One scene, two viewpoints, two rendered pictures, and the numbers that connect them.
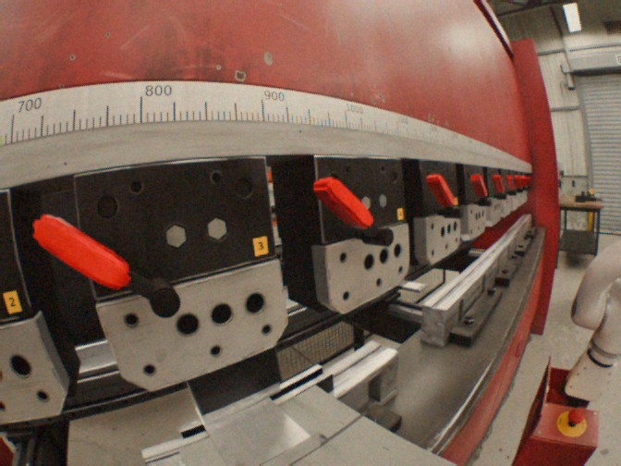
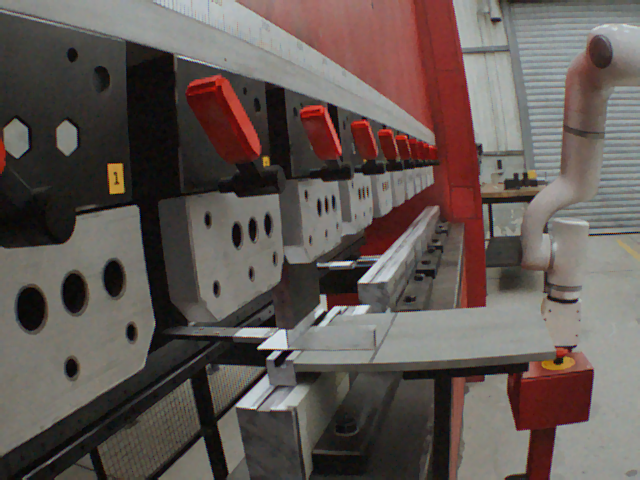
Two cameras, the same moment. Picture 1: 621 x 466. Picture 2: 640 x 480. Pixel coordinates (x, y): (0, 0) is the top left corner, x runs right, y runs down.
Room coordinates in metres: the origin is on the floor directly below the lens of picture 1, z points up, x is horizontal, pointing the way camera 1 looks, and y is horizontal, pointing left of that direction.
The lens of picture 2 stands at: (-0.28, 0.42, 1.18)
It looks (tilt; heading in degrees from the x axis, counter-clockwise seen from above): 7 degrees down; 324
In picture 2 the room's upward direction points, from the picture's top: 6 degrees counter-clockwise
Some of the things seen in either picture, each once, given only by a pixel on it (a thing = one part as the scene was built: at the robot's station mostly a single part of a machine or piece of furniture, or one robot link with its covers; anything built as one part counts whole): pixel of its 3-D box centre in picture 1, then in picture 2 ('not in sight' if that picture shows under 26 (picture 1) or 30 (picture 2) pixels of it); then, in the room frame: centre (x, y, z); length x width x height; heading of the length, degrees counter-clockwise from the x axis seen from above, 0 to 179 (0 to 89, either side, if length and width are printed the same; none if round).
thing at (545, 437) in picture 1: (564, 417); (548, 369); (0.22, -0.49, 0.75); 0.20 x 0.16 x 0.18; 131
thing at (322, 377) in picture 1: (261, 410); (309, 342); (0.24, 0.08, 0.99); 0.20 x 0.03 x 0.03; 128
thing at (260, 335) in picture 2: not in sight; (178, 326); (0.36, 0.20, 1.01); 0.26 x 0.12 x 0.05; 38
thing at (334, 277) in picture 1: (347, 226); (329, 170); (0.33, -0.05, 1.18); 0.15 x 0.09 x 0.17; 128
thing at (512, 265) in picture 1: (509, 269); (429, 263); (0.79, -0.74, 0.89); 0.30 x 0.05 x 0.03; 128
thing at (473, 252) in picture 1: (445, 255); (319, 273); (1.35, -0.74, 0.81); 0.64 x 0.08 x 0.14; 38
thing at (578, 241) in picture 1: (579, 209); (512, 201); (2.70, -4.18, 0.75); 1.80 x 0.75 x 1.50; 122
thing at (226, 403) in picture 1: (234, 377); (297, 293); (0.23, 0.09, 1.05); 0.10 x 0.02 x 0.10; 128
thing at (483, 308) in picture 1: (480, 312); (415, 297); (0.55, -0.42, 0.89); 0.30 x 0.05 x 0.03; 128
